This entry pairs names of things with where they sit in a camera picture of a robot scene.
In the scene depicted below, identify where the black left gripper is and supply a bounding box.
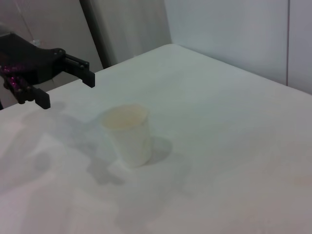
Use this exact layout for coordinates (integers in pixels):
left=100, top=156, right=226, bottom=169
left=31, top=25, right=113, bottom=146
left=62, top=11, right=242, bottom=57
left=0, top=34, right=96, bottom=110

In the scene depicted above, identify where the white paper cup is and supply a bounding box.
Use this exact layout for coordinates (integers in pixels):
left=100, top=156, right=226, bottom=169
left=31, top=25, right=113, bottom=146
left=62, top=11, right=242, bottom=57
left=100, top=104, right=153, bottom=168

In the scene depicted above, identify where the dark vertical post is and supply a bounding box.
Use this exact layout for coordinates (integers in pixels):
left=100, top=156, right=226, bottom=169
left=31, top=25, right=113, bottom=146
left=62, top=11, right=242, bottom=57
left=79, top=0, right=115, bottom=70

